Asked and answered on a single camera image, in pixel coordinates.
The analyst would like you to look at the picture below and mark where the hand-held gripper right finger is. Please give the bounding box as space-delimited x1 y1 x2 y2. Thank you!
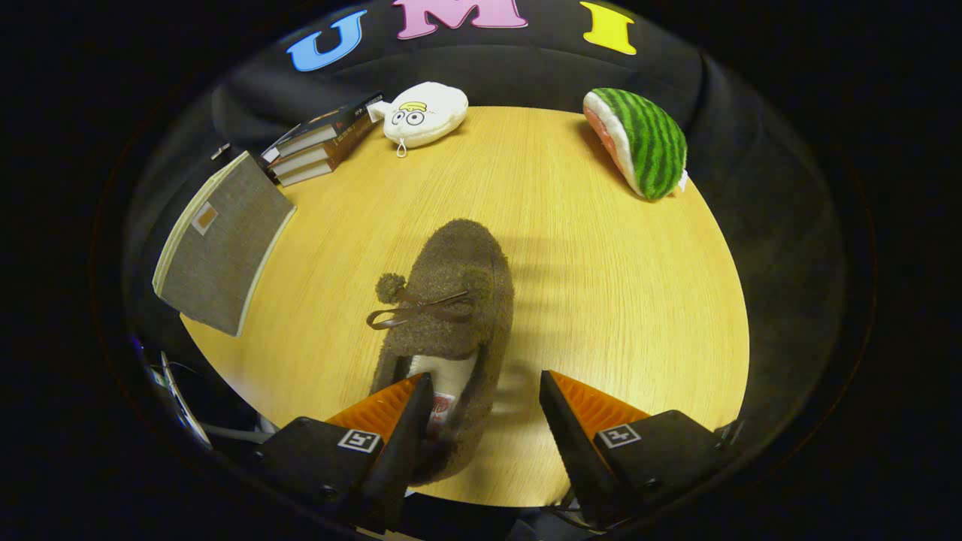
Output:
539 369 741 530

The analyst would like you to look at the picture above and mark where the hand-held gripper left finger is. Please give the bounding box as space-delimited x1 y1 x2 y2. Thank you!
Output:
252 372 435 534

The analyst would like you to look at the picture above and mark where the brown fuzzy shoe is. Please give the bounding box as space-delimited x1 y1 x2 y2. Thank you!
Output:
366 219 516 485

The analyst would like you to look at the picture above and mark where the grey fabric storage box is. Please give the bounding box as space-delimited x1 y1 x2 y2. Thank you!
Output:
153 150 297 337

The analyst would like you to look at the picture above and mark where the brown cover book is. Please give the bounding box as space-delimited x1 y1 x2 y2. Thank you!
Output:
274 159 336 188
268 114 377 178

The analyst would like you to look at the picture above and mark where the watermelon slice plush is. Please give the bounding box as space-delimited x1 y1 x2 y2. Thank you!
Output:
583 87 690 201

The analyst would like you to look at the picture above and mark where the white plush toy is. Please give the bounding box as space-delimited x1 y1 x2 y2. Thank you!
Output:
367 81 470 159

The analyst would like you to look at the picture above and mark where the black cover book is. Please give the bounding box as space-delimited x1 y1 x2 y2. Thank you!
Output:
262 92 386 161

